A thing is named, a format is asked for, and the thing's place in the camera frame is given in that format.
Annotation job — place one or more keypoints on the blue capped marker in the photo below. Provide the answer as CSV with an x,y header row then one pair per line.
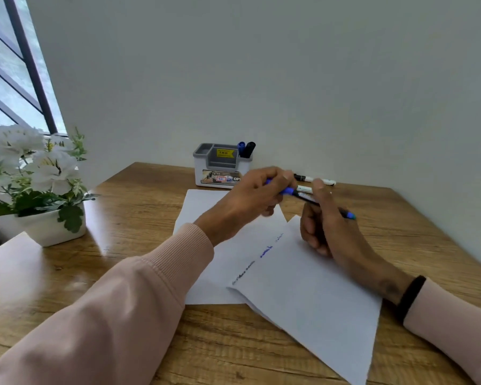
x,y
241,146

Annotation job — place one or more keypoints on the blank white paper sheet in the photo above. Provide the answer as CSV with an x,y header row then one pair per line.
x,y
198,204

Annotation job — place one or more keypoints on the blue marker cap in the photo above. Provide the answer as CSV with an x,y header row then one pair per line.
x,y
287,191

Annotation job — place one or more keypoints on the person's right thumb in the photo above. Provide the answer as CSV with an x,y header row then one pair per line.
x,y
321,191

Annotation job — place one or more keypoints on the grey white desk organizer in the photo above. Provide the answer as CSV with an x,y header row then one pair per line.
x,y
216,168

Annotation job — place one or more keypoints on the black wristband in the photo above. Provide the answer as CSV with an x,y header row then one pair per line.
x,y
411,297

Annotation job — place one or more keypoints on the person's left hand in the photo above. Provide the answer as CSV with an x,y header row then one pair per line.
x,y
240,204

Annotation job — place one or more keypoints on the black white marker pen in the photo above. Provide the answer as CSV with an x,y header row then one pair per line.
x,y
307,197

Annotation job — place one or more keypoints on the person's right hand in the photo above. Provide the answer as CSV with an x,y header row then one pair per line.
x,y
332,232

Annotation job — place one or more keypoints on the person's left forearm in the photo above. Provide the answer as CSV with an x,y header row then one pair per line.
x,y
116,308

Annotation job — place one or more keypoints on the white artificial flower plant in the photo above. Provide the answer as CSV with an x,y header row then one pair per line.
x,y
36,168

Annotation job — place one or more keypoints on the white paper sheet with writing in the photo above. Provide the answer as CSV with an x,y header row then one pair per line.
x,y
304,300

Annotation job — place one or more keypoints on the person's left fingers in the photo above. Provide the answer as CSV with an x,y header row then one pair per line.
x,y
278,180

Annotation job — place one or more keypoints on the window with dark bars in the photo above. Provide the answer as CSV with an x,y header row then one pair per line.
x,y
16,64

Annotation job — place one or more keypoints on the person's right forearm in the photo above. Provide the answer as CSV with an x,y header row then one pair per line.
x,y
445,320

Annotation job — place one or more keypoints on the white plant pot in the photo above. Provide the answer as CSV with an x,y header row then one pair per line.
x,y
48,230

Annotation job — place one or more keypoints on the black capped marker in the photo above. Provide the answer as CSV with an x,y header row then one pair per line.
x,y
248,150

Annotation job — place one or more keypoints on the white marker with black cap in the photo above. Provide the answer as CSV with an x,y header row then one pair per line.
x,y
324,181

